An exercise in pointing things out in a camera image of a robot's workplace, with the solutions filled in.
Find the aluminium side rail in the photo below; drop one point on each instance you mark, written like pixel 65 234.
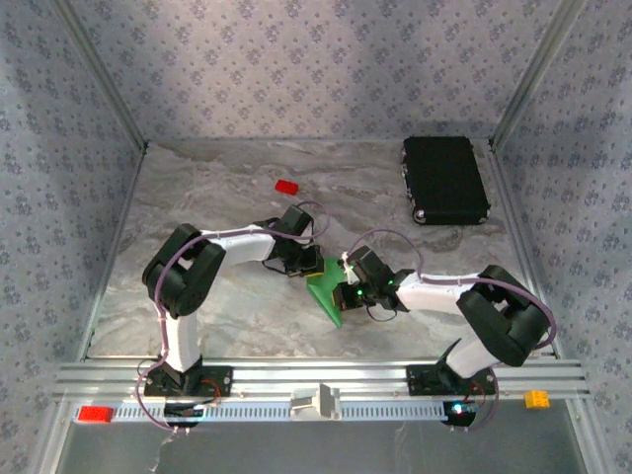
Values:
pixel 523 222
pixel 111 257

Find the aluminium corner post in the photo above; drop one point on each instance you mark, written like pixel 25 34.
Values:
pixel 538 74
pixel 101 74

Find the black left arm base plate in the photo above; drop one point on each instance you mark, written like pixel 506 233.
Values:
pixel 217 382

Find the small red block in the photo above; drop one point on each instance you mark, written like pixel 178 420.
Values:
pixel 287 187

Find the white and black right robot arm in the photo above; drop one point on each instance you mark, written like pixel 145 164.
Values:
pixel 434 296

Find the red toy brick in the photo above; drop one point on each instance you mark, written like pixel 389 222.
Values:
pixel 95 414

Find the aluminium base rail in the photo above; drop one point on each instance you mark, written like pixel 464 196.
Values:
pixel 321 377

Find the yellow toy brick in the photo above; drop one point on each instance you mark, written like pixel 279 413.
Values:
pixel 537 399

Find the grey metal bracket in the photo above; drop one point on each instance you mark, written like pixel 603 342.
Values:
pixel 316 402

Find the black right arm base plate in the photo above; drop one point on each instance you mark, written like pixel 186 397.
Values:
pixel 422 381

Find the small black circuit board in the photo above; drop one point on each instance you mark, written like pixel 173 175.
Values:
pixel 459 410
pixel 185 411

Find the black hard case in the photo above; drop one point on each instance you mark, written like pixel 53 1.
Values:
pixel 447 180

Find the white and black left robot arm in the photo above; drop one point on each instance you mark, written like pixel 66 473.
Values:
pixel 247 247

